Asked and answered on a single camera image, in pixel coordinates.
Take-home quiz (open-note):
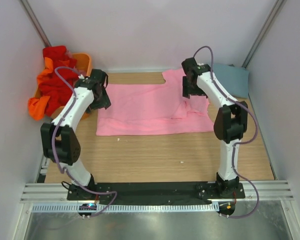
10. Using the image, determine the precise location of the pink t shirt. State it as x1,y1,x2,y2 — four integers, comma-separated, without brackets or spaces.
96,68,214,137

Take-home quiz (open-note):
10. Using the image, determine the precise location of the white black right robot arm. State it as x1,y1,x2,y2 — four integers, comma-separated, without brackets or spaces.
181,57,248,199

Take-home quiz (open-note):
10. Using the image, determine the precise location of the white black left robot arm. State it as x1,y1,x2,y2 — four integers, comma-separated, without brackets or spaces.
40,66,111,200

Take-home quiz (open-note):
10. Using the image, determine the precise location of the orange plastic laundry basket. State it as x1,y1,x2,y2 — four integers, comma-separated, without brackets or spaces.
28,46,92,121

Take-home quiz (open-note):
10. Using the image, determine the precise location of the light pink garment in basket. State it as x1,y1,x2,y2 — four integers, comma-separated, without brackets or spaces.
66,50,92,76

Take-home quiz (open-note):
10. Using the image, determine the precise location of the red t shirt pile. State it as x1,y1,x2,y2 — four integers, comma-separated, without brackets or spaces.
39,45,79,117

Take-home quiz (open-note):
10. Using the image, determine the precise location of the folded teal t shirt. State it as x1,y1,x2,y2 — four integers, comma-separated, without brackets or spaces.
211,63,250,99

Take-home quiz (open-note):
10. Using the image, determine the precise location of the orange t shirt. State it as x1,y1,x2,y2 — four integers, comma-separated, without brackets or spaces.
27,57,54,121

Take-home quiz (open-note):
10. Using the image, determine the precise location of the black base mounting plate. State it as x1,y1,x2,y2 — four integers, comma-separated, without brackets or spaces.
66,181,246,201

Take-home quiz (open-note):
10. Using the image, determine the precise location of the white slotted cable duct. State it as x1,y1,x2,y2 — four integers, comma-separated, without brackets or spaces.
32,202,219,214

